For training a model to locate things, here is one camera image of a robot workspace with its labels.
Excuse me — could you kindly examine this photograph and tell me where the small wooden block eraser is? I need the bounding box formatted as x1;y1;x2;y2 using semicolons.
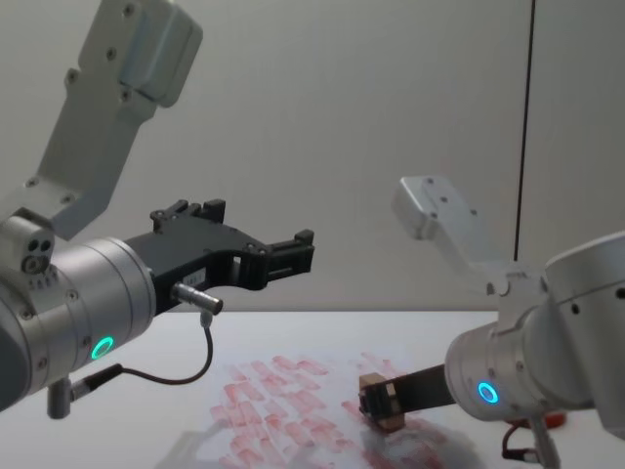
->
357;372;407;434

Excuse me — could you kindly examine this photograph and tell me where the white sheet with red marks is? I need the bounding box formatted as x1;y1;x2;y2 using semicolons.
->
155;349;489;469

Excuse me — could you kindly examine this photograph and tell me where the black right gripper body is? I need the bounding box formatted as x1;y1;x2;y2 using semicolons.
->
396;362;456;414

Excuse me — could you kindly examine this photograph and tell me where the red and black wire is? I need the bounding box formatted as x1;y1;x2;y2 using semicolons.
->
499;420;539;464

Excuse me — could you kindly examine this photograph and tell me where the thin dark gripper cable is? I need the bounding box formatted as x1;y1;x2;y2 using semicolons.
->
72;281;226;398

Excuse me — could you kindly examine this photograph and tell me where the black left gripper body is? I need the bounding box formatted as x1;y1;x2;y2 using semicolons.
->
124;222;270;317

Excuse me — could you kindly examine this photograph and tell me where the thin black vertical cord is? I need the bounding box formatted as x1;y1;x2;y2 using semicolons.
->
511;0;537;261

